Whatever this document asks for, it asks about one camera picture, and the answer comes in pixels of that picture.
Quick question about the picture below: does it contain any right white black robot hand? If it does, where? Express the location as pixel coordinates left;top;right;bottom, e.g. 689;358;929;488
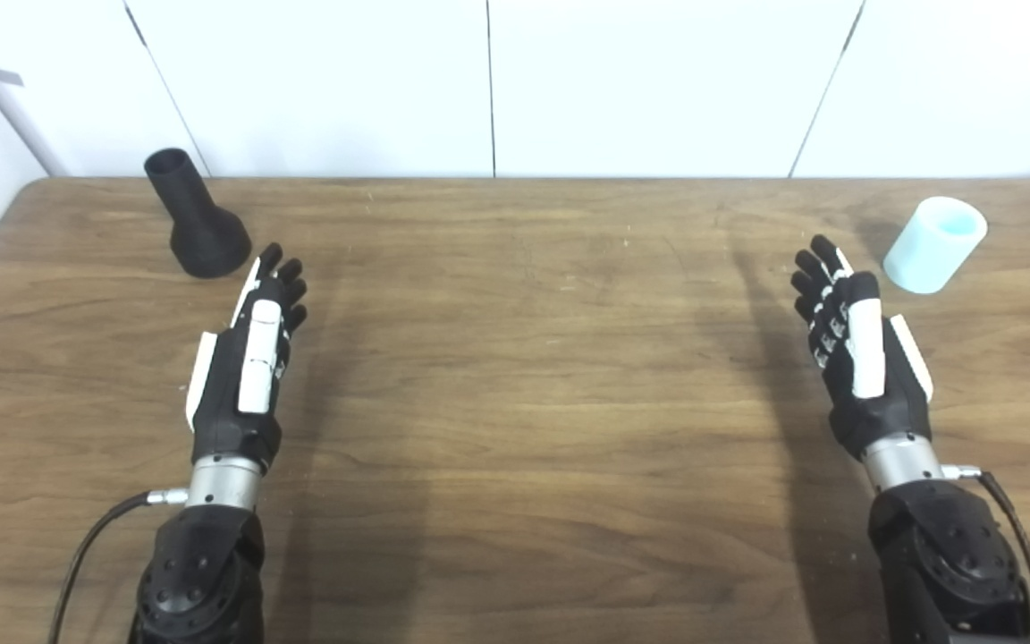
789;234;936;462

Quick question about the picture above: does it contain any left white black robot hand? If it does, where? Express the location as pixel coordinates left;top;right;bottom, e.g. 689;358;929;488
184;241;310;470

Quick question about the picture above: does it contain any light-blue hose piece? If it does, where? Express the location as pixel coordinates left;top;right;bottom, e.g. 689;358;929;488
882;196;989;295

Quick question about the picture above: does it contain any black funnel nozzle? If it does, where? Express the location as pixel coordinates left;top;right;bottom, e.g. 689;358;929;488
143;148;253;279

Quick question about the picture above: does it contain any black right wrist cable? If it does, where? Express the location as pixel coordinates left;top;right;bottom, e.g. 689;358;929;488
942;463;1030;644

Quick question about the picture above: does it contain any white wall corner post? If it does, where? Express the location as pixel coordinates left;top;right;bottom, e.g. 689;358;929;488
0;0;69;177

